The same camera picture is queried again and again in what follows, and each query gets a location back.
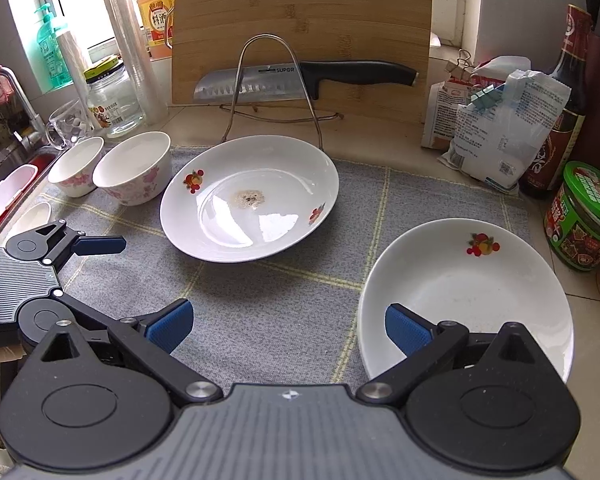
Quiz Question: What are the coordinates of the white printed bag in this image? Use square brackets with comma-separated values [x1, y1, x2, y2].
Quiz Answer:
[437, 69, 572, 195]

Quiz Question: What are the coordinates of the metal wire rack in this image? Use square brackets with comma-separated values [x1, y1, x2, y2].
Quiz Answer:
[219, 34, 342, 145]

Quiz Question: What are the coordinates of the orange cooking wine bottle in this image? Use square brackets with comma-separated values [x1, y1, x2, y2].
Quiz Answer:
[137, 0, 178, 61]

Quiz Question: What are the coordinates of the slim white plastic roll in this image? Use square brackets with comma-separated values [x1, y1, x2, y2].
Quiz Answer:
[54, 27, 106, 131]

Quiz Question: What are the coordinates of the dark soy sauce bottle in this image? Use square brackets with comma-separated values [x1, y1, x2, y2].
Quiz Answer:
[519, 4, 593, 200]

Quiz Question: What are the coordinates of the clear glass mug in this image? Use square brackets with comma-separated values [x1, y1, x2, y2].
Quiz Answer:
[45, 99, 97, 151]

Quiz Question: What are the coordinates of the white fruit print plate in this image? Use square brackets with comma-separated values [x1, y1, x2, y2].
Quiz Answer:
[357, 218, 575, 386]

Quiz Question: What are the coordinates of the white plastic basin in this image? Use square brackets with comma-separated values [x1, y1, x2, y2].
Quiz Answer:
[0, 164, 38, 231]

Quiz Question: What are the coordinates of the large clear plastic wrap roll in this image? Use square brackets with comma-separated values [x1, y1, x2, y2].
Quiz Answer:
[100, 0, 170, 126]

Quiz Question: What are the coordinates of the stainless steel sink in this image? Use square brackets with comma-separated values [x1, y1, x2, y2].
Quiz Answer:
[0, 110, 61, 251]

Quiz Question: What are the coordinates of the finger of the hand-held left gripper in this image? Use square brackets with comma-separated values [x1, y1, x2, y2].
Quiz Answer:
[30, 220, 127, 264]
[55, 290, 120, 342]

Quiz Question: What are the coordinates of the green dish soap bottle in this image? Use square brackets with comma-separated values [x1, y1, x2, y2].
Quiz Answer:
[34, 4, 75, 88]

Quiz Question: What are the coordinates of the orange white bag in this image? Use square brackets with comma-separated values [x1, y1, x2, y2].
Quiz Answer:
[421, 55, 531, 151]

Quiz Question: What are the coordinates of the black handled kitchen knife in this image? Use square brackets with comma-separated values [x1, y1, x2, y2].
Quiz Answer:
[194, 60, 418, 102]

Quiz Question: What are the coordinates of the metal binder clip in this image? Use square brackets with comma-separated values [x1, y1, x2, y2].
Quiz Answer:
[445, 49, 481, 81]

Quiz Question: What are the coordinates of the bamboo cutting board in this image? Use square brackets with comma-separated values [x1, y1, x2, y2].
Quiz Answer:
[171, 0, 433, 126]

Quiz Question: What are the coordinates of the grey green checked towel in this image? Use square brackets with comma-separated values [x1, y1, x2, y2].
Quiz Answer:
[45, 145, 536, 396]

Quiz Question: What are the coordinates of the green lidded sauce jar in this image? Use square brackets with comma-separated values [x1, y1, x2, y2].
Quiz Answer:
[544, 161, 600, 272]

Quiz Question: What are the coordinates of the glass jar with yellow lid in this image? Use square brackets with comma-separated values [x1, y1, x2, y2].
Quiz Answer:
[84, 55, 146, 139]

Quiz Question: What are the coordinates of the white floral bowl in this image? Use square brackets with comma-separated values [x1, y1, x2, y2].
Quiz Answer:
[10, 201, 52, 238]
[47, 136, 105, 198]
[92, 131, 172, 206]

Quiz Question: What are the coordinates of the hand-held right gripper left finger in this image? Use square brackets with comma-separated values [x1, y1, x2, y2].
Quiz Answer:
[40, 299, 223, 406]

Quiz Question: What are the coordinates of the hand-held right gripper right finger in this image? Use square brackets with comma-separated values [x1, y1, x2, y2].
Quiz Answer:
[356, 304, 540, 403]

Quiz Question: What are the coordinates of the metal faucet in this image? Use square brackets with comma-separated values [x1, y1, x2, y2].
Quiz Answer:
[0, 67, 48, 153]

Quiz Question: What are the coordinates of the white plate with centre stain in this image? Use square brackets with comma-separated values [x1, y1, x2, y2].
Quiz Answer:
[160, 135, 341, 264]

